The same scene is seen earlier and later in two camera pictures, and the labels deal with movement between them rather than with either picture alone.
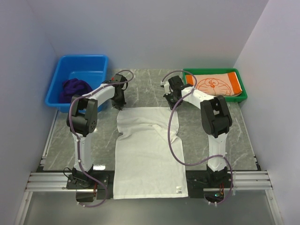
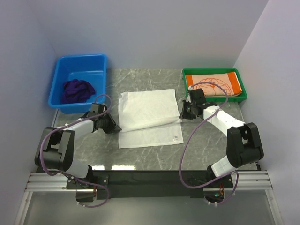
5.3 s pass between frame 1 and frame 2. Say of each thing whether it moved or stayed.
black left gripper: moved
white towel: moved
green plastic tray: stayed
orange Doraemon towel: stayed
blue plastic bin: stayed
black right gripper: moved
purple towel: stayed
